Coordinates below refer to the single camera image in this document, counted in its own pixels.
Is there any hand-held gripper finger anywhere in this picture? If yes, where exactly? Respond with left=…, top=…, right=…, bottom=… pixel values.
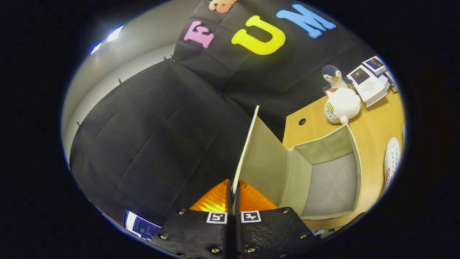
left=234, top=180, right=322, bottom=259
left=148, top=179, right=235, bottom=259

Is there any beige fabric storage box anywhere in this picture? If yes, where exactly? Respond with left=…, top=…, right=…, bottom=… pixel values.
left=232, top=105, right=363, bottom=221

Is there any white canvas shoe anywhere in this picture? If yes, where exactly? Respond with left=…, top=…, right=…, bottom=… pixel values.
left=382, top=137, right=401, bottom=191

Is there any computer screen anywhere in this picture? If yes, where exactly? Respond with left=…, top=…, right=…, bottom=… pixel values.
left=123, top=209, right=161, bottom=241

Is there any white round plush toy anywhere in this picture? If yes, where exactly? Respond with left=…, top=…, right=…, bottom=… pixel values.
left=324, top=88, right=361, bottom=125

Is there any penguin plush toy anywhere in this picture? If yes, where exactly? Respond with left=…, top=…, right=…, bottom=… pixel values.
left=321, top=65, right=354, bottom=95

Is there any white book with portrait cover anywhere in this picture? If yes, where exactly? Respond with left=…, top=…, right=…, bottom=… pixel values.
left=347, top=65, right=389, bottom=108

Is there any book with blue picture cover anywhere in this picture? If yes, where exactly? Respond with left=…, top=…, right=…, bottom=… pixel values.
left=362, top=56, right=388, bottom=76

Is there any book with teal cover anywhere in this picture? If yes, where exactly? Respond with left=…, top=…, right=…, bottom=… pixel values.
left=386, top=70, right=399, bottom=94

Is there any large ceiling light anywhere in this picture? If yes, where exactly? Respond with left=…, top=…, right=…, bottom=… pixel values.
left=90, top=24, right=125, bottom=55

